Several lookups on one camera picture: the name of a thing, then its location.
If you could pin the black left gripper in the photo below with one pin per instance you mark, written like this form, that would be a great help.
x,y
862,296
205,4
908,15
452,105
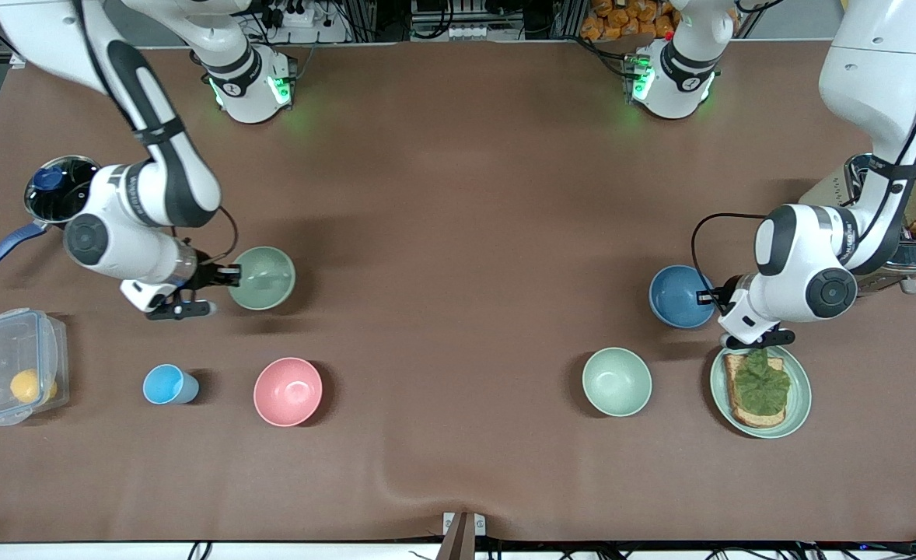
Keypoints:
x,y
730,295

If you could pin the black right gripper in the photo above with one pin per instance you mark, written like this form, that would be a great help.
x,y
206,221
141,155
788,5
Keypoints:
x,y
207,275

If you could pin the blue bowl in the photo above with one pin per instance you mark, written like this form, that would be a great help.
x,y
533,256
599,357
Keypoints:
x,y
676,299

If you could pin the light green bowl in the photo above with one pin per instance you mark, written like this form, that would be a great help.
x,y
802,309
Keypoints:
x,y
617,382
267,280

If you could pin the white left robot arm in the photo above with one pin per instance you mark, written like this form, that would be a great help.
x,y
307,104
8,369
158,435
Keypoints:
x,y
870,78

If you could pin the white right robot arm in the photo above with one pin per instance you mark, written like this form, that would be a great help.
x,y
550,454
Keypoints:
x,y
170,179

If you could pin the pink bowl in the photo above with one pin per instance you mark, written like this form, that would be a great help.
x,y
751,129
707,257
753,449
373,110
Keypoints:
x,y
288,392

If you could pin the green lettuce leaf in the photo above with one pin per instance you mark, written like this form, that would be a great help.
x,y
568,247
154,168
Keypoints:
x,y
761,385

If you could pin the light blue cup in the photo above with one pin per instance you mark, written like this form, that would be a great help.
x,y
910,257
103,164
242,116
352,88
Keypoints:
x,y
164,384

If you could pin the toasted bread slice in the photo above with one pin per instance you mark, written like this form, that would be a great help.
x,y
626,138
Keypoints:
x,y
753,420

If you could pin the light green plate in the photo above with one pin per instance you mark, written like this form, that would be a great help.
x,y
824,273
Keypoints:
x,y
798,404

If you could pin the glass lid with blue knob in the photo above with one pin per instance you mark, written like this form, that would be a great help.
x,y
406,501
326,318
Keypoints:
x,y
54,204

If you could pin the yellow round fruit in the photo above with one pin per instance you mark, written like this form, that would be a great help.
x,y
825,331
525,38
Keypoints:
x,y
26,386

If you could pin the brown tablecloth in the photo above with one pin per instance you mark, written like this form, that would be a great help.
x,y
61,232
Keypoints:
x,y
458,155

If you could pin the white power strip with plugs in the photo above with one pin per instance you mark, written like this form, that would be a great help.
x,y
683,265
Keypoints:
x,y
298,17

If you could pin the bag of orange snacks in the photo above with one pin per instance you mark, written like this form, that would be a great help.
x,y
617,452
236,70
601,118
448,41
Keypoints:
x,y
621,19

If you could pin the metal corner bracket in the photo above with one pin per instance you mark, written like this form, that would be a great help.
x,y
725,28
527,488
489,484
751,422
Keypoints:
x,y
19,59

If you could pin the metal table edge bracket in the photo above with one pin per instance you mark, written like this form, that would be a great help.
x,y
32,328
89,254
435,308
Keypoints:
x,y
479,525

